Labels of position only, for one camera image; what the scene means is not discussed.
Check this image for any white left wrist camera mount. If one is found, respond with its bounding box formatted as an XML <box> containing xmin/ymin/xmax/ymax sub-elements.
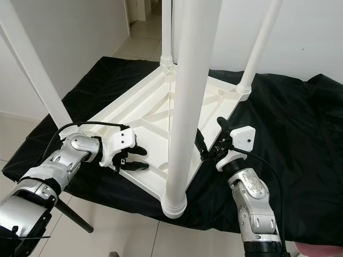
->
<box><xmin>101</xmin><ymin>127</ymin><xmax>137</xmax><ymax>169</ymax></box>

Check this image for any white plastic table top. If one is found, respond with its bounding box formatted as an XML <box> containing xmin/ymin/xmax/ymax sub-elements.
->
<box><xmin>86</xmin><ymin>62</ymin><xmax>252</xmax><ymax>217</ymax></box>

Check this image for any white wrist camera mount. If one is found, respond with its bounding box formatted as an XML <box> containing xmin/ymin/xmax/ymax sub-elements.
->
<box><xmin>216</xmin><ymin>126</ymin><xmax>256</xmax><ymax>172</ymax></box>
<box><xmin>101</xmin><ymin>127</ymin><xmax>137</xmax><ymax>169</ymax></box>

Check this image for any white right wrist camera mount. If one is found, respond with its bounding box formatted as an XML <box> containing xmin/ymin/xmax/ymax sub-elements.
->
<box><xmin>216</xmin><ymin>126</ymin><xmax>256</xmax><ymax>172</ymax></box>

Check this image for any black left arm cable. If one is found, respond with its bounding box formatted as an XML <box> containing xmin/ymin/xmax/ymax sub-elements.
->
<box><xmin>51</xmin><ymin>122</ymin><xmax>129</xmax><ymax>161</ymax></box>

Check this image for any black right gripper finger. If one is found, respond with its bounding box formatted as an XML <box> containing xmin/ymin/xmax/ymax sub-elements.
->
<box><xmin>217</xmin><ymin>117</ymin><xmax>232</xmax><ymax>141</ymax></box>
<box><xmin>195</xmin><ymin>130</ymin><xmax>210</xmax><ymax>161</ymax></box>

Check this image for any pale door frame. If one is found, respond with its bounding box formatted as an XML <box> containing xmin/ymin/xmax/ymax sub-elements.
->
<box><xmin>126</xmin><ymin>0</ymin><xmax>148</xmax><ymax>23</ymax></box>

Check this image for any black metal table leg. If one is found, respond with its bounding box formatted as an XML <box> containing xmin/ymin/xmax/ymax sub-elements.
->
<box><xmin>56</xmin><ymin>199</ymin><xmax>94</xmax><ymax>235</ymax></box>

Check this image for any pink round seat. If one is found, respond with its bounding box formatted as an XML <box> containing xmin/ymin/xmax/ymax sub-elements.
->
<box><xmin>297</xmin><ymin>242</ymin><xmax>343</xmax><ymax>257</ymax></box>

